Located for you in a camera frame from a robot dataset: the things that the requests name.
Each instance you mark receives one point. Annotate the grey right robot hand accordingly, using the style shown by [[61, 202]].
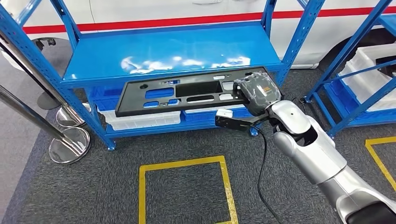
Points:
[[260, 92]]

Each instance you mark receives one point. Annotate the black plastic frame panel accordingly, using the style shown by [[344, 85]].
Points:
[[131, 103]]

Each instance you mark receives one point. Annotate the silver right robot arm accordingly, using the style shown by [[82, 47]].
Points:
[[309, 148]]

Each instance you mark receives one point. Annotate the blue metal shelf rack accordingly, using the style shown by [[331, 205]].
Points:
[[154, 46], [356, 37]]

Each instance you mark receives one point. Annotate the blue plastic tray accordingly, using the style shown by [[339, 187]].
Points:
[[198, 117], [105, 99]]

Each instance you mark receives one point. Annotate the blue plastic bin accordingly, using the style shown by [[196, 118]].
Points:
[[337, 92]]

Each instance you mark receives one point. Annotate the white plastic bin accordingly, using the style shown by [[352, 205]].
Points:
[[362, 86]]

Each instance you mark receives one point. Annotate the white car with red stripe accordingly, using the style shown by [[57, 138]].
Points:
[[185, 9]]

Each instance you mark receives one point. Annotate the black car wheel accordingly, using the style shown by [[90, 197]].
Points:
[[369, 38]]

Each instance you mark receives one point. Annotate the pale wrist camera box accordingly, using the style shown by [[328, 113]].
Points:
[[224, 113]]

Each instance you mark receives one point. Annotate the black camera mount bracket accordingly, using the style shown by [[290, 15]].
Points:
[[232, 123]]

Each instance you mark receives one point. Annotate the chrome stanchion post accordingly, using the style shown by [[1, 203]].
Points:
[[69, 145], [70, 117]]

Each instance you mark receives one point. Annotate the black round base plate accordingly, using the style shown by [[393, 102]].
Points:
[[49, 100]]

